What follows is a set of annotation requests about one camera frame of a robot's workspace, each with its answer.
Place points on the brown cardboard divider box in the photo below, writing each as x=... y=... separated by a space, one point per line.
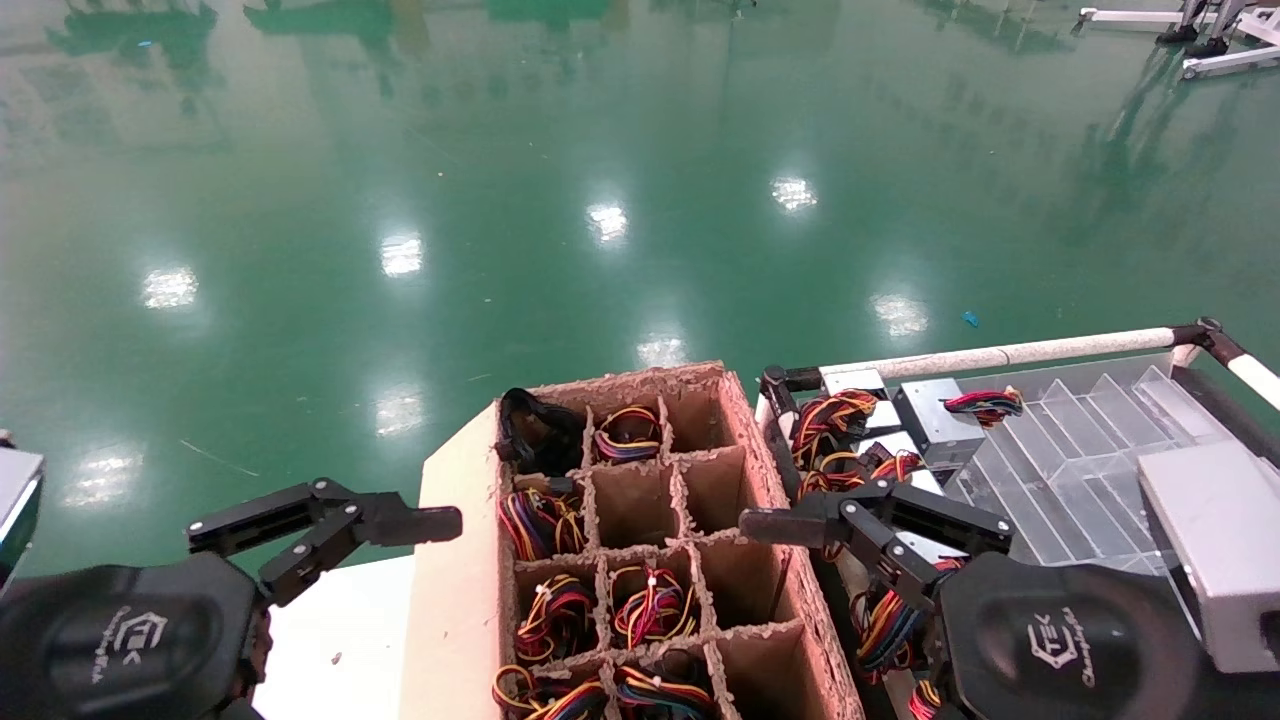
x=455 y=600

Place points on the short white rack pipe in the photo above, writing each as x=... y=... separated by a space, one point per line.
x=1258 y=378

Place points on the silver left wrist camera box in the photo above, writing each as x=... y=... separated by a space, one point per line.
x=15 y=500

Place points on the white metal floor beam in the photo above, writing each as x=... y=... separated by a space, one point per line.
x=1130 y=15
x=1230 y=62

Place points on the clear plastic divider tray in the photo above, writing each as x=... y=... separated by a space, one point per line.
x=1080 y=470

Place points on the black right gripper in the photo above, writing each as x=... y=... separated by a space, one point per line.
x=1070 y=640

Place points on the black pipe joint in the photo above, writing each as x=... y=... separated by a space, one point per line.
x=775 y=385
x=1205 y=335

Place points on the long white rack pipe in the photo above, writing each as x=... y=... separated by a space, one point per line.
x=1000 y=355

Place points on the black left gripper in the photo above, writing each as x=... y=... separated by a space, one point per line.
x=120 y=640

